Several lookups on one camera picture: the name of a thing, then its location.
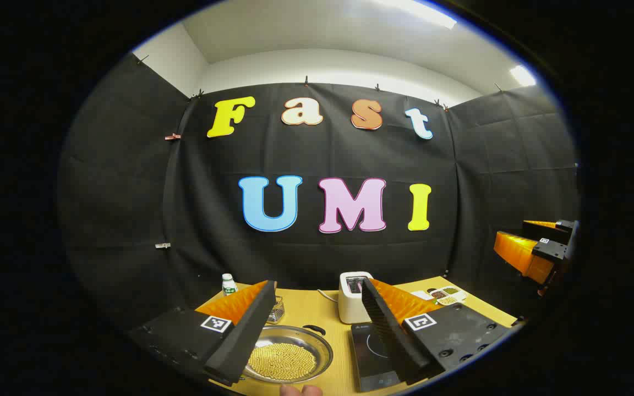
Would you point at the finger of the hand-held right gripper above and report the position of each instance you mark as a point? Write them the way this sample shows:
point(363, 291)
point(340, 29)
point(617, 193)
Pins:
point(542, 231)
point(549, 250)

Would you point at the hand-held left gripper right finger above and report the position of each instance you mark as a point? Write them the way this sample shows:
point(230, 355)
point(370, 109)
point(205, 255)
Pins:
point(388, 341)

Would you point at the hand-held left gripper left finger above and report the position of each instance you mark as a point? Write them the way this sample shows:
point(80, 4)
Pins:
point(245, 335)

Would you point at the black induction cooktop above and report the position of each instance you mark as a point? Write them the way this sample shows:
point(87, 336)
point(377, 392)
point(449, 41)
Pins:
point(369, 352)

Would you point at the stainless steel pot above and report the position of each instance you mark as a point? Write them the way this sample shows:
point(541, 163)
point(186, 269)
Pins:
point(320, 344)

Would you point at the pile of yellow soybeans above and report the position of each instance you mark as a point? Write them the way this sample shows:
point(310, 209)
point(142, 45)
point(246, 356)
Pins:
point(284, 360)

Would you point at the white drink bottle green label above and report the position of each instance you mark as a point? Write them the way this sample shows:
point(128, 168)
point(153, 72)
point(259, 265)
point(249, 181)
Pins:
point(229, 287)

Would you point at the white toaster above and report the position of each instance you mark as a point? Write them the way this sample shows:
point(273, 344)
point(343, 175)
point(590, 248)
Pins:
point(347, 305)

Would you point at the portion of red beans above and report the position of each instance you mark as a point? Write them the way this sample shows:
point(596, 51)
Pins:
point(438, 294)

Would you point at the small portion of soybeans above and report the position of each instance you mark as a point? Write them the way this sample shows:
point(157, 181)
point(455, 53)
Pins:
point(447, 301)

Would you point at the white divided tray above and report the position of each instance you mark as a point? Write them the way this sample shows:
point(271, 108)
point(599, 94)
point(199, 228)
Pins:
point(462, 297)

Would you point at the small ceiling light panel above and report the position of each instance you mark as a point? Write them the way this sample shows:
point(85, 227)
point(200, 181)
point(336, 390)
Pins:
point(522, 75)

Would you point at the black backdrop cloth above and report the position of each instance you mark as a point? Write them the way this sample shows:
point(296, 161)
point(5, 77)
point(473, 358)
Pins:
point(322, 159)

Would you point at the reddish cloth clip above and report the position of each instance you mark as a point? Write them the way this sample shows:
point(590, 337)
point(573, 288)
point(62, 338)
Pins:
point(173, 136)

